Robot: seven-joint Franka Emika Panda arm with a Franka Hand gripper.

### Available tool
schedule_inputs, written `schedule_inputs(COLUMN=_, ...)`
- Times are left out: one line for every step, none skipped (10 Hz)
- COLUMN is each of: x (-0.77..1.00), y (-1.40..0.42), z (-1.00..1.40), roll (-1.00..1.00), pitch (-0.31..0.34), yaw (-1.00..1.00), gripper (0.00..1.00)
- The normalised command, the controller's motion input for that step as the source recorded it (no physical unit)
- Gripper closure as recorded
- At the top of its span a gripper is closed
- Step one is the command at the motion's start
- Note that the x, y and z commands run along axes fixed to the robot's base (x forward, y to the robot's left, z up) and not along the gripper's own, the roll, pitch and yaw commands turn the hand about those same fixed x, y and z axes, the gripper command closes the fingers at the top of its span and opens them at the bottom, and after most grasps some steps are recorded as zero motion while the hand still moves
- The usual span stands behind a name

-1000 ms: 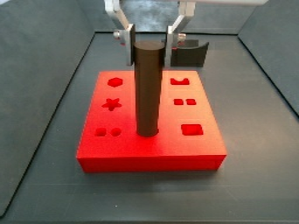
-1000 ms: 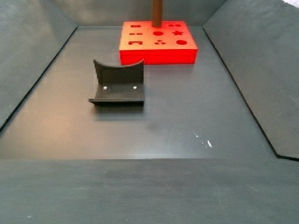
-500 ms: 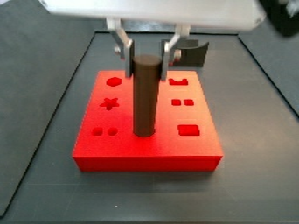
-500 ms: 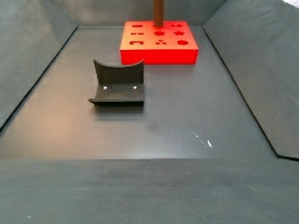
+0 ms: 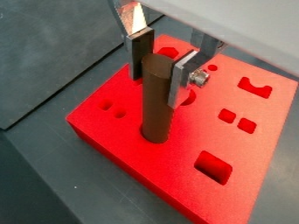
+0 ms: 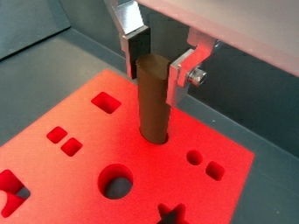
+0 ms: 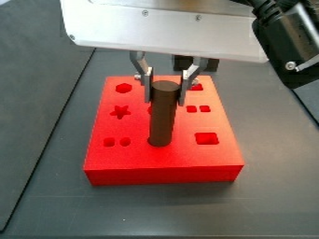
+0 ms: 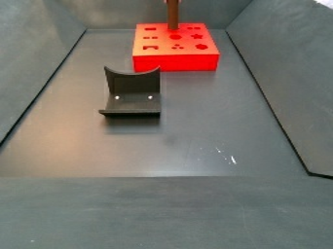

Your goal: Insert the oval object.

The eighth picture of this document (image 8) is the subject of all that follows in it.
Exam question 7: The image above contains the black curved holder bracket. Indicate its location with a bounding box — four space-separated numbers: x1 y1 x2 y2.
99 67 162 117

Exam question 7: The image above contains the red shape-sorter block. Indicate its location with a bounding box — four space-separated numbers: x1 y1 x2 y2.
132 23 219 72

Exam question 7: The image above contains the brown oval peg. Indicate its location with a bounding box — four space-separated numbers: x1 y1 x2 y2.
166 0 178 30

